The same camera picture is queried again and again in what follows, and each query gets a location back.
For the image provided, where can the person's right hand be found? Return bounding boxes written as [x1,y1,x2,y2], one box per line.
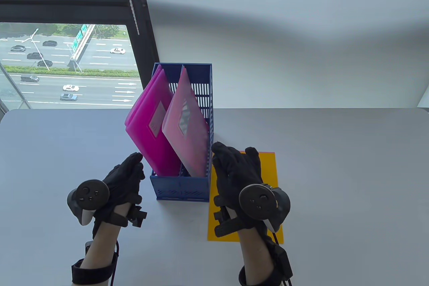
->
[211,142,268,238]

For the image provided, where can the person's left hand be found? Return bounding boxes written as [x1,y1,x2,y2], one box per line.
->
[91,152,146,238]

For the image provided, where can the yellow cardstock sheet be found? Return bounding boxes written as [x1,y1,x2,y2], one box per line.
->
[207,151,284,244]

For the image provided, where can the pink L-shaped folder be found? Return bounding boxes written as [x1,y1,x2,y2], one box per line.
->
[125,64,164,146]
[127,69,183,177]

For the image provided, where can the frosted clear L-shaped folder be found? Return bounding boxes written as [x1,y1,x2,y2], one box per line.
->
[162,66,211,178]

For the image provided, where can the person's left forearm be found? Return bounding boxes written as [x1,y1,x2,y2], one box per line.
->
[80,204,130,270]

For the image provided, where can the black forearm battery box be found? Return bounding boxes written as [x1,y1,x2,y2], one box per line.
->
[275,247,293,278]

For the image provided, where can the person's right forearm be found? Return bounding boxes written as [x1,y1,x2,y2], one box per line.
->
[238,229,277,286]

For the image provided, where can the grey white hand controller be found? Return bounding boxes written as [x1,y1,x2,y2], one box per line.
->
[238,183,291,233]
[67,179,111,226]

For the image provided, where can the blue plastic file holder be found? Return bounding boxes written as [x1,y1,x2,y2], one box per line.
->
[149,62,215,203]

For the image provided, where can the grey diagonal window bar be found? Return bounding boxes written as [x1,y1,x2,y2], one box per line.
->
[0,63,33,112]

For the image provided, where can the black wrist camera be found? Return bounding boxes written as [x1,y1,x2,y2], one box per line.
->
[213,195,232,229]
[127,204,148,228]

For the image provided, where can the black cable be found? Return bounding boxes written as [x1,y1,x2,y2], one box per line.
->
[110,241,120,286]
[271,231,295,286]

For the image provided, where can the black forearm strap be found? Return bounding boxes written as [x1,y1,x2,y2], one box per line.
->
[71,258,119,285]
[238,264,286,286]

